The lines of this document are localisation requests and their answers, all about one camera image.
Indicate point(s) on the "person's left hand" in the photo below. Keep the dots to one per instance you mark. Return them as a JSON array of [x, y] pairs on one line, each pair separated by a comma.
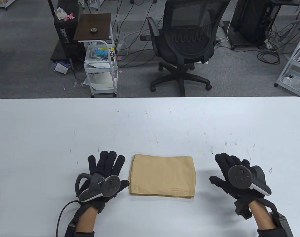
[[105, 165]]

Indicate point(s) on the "person's right hand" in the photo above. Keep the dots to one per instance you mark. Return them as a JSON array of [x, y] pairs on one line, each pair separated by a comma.
[[225, 161]]

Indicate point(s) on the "pile of brown envelopes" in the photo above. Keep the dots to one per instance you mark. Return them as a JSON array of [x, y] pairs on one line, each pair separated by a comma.
[[162, 175]]

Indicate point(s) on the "person's left forearm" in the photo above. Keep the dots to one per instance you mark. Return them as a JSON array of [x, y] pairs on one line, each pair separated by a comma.
[[85, 219]]

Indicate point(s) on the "black sensor box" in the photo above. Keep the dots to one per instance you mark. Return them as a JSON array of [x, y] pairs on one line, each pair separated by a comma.
[[283, 224], [71, 230]]

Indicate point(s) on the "white paper sheets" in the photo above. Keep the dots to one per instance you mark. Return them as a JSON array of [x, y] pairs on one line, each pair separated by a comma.
[[101, 82]]

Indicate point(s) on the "white rolling cart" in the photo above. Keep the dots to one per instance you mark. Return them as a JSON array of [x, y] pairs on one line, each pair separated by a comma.
[[98, 70]]

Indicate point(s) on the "white shelf trolley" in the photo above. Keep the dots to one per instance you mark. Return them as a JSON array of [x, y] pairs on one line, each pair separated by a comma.
[[296, 85]]

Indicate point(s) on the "blue white cardboard box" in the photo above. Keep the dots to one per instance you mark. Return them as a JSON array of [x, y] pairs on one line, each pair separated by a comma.
[[61, 68]]

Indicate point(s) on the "blue plastic packet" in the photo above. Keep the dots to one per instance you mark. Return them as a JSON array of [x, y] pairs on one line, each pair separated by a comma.
[[100, 51]]

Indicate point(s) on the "black mesh office chair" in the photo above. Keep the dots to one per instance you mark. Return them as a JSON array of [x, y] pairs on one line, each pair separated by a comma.
[[184, 53]]

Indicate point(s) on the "black computer tower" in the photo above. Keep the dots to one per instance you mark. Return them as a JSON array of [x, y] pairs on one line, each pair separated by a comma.
[[66, 34]]

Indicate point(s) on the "black equipment cabinet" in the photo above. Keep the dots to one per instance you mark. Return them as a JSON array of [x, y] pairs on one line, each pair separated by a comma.
[[248, 22]]

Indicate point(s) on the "dark brown wooden board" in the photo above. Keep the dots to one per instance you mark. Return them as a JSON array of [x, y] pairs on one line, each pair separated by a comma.
[[90, 22]]

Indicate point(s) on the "crumpled white tissue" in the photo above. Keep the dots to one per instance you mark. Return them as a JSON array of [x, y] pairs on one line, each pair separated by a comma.
[[60, 13]]

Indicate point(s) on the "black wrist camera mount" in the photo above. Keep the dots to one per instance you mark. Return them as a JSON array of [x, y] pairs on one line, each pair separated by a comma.
[[243, 209]]

